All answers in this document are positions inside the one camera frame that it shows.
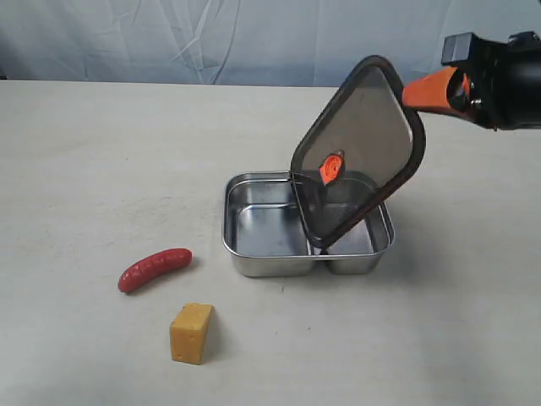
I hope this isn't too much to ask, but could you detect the steel two-compartment lunch box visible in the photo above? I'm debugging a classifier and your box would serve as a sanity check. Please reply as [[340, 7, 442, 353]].
[[222, 171, 395, 277]]

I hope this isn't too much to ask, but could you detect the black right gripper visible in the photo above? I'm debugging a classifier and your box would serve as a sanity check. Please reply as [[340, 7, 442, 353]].
[[402, 31, 540, 130]]

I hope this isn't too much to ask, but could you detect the light blue backdrop cloth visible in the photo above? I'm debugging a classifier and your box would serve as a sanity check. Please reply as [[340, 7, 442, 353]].
[[1, 1, 540, 86]]

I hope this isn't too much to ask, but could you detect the red toy sausage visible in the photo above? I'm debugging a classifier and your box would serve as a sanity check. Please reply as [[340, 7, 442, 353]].
[[117, 248, 193, 294]]

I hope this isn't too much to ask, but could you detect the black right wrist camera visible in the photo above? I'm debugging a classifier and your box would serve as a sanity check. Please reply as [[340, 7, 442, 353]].
[[440, 32, 478, 66]]

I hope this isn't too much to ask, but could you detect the dark transparent lunch box lid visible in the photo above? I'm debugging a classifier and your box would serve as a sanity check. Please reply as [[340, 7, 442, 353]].
[[289, 55, 426, 250]]

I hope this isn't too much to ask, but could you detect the yellow toy cheese wedge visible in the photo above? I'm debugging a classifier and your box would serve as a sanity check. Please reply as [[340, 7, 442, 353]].
[[169, 303, 214, 365]]

